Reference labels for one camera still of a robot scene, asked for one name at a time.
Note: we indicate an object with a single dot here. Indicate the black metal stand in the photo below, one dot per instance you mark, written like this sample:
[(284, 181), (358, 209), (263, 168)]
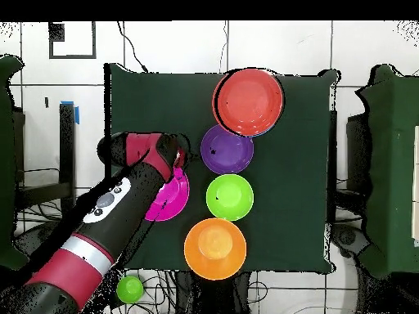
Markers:
[(67, 163)]

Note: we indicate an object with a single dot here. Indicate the small green round bowl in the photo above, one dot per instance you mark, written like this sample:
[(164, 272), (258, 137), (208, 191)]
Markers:
[(129, 289)]

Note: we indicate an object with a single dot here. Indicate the green covered side table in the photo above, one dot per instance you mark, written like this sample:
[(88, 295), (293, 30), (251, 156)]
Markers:
[(393, 163), (5, 163)]

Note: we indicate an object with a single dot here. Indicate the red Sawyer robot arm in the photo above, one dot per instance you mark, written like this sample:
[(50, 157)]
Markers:
[(111, 209)]

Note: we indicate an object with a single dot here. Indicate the black square floor frame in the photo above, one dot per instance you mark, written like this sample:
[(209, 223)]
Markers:
[(57, 31)]

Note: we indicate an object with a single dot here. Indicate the large red-orange bowl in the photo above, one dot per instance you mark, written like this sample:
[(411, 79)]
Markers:
[(249, 101)]

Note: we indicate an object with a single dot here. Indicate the large magenta bowl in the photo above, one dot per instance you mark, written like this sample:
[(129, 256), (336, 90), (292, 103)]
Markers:
[(171, 196)]

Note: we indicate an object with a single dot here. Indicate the purple bowl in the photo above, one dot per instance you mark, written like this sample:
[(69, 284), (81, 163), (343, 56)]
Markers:
[(226, 150)]

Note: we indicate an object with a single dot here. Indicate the dark green table cloth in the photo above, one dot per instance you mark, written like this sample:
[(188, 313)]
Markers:
[(294, 196)]

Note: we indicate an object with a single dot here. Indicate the large light orange bowl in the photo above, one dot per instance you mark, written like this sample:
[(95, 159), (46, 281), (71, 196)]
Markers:
[(216, 248)]

